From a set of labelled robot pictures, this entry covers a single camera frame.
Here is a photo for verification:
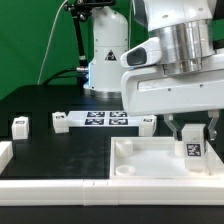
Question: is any white cable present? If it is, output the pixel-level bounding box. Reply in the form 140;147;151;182
37;0;69;86

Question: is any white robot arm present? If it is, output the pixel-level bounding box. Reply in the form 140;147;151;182
84;0;224;139

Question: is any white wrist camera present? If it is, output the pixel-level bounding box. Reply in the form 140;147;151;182
120;37;162;68

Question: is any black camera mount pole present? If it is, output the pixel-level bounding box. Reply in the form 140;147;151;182
64;0;116;86

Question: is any white square tabletop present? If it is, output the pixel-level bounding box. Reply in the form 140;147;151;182
110;137;224;180

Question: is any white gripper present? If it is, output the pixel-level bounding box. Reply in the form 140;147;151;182
121;64;224;140

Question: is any white U-shaped fence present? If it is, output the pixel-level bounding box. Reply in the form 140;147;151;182
0;139;224;207

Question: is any black cable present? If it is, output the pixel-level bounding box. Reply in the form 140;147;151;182
42;68;88;86

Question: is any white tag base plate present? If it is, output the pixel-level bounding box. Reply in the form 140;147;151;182
68;111;142;127

